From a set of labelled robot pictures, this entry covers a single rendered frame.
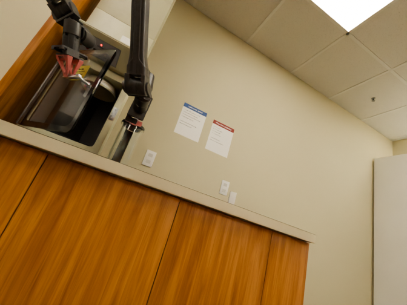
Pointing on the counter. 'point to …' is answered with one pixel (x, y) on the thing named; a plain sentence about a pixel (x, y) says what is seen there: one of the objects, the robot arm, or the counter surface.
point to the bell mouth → (109, 96)
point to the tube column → (158, 14)
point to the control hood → (113, 46)
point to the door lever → (77, 78)
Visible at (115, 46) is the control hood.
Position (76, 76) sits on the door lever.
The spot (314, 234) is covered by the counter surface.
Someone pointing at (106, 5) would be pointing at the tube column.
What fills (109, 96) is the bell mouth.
